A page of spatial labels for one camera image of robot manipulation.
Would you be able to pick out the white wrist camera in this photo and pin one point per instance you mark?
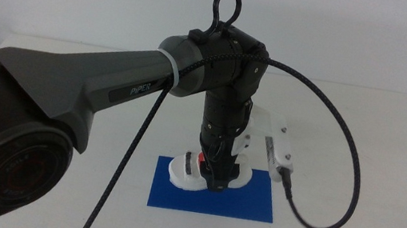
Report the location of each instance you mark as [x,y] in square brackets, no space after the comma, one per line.
[279,158]

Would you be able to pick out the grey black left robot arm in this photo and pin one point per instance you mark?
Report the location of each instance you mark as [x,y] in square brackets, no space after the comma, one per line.
[71,78]

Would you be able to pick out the blue rectangular mat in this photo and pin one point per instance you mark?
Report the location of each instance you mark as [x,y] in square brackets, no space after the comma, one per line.
[246,205]

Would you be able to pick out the white zip tie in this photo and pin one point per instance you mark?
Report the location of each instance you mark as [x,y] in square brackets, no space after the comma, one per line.
[172,71]

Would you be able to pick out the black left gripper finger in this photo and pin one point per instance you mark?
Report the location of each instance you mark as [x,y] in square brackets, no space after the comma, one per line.
[217,181]

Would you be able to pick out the white camera bracket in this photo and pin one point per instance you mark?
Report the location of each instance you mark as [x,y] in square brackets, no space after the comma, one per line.
[267,121]

